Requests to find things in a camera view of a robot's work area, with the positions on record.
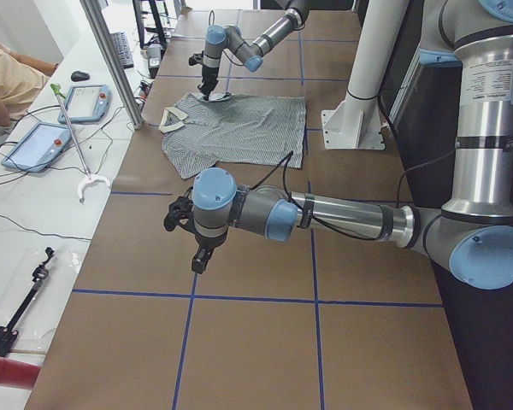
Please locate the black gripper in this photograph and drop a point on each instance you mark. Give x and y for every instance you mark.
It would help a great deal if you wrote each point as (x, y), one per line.
(208, 75)
(206, 242)

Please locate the striped polo shirt cream collar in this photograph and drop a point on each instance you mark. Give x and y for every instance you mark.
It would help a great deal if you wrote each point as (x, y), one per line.
(232, 128)

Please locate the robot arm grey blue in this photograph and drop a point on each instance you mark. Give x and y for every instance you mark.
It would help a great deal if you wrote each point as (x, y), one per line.
(471, 235)
(220, 38)

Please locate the black keyboard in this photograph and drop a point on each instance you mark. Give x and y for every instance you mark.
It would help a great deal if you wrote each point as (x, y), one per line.
(122, 49)

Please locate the far blue teach pendant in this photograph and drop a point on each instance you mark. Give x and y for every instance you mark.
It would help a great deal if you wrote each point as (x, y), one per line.
(87, 103)

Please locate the blue teach pendant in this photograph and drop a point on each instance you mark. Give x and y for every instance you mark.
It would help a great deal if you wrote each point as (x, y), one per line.
(87, 103)
(38, 149)

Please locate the black computer mouse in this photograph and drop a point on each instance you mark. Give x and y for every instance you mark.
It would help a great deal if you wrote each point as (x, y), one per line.
(78, 76)

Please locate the white reacher grabber tool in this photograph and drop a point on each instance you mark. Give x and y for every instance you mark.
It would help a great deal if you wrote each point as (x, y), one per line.
(90, 177)

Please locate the near blue teach pendant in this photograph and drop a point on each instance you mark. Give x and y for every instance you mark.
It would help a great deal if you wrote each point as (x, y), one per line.
(38, 149)

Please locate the person in beige shirt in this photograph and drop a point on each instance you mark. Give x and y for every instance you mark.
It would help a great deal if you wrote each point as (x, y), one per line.
(22, 78)

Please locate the black tripod stick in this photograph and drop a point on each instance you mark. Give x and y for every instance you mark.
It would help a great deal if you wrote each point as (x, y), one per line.
(8, 333)

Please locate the red cylinder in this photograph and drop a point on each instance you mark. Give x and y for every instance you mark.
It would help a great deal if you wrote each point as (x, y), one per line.
(17, 374)

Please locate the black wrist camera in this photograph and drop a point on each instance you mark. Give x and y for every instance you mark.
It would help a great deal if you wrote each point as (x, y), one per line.
(180, 214)
(196, 59)

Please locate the aluminium frame post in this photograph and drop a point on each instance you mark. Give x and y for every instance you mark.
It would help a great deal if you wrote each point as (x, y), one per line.
(101, 33)

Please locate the white column pedestal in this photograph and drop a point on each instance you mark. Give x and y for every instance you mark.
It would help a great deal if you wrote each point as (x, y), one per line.
(355, 123)

